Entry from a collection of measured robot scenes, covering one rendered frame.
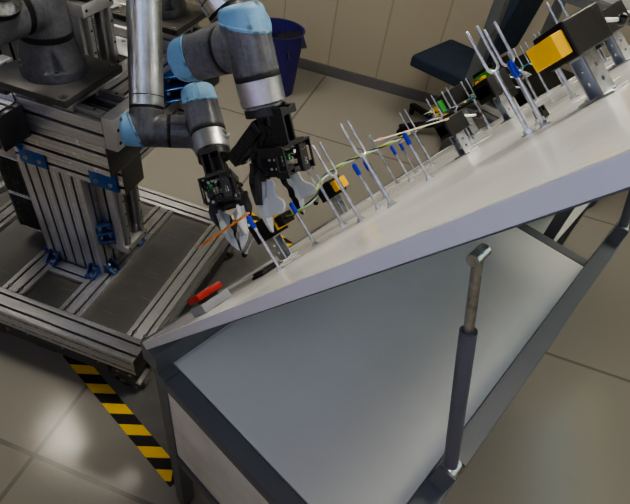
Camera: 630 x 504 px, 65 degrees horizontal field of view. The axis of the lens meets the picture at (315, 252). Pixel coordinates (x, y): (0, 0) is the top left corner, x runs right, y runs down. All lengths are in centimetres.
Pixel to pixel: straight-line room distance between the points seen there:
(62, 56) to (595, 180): 122
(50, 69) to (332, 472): 109
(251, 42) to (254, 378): 69
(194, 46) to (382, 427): 82
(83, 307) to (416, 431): 135
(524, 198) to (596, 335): 247
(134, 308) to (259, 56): 139
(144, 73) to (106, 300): 110
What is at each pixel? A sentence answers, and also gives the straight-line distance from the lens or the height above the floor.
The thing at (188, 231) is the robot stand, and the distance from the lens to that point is 230.
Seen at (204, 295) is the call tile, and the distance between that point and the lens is 84.
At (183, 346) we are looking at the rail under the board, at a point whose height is 84.
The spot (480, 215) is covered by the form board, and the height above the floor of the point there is 158.
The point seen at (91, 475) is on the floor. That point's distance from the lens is 196.
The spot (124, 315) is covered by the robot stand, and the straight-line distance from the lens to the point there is 202.
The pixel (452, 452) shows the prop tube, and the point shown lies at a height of 109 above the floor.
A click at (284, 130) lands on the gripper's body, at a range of 81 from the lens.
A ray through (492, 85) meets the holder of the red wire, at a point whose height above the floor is 132.
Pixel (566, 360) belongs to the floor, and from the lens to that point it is 258.
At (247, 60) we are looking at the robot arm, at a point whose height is 144.
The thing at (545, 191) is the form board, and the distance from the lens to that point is 32.
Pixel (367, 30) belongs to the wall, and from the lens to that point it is 404.
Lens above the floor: 178
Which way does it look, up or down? 44 degrees down
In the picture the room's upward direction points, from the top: 11 degrees clockwise
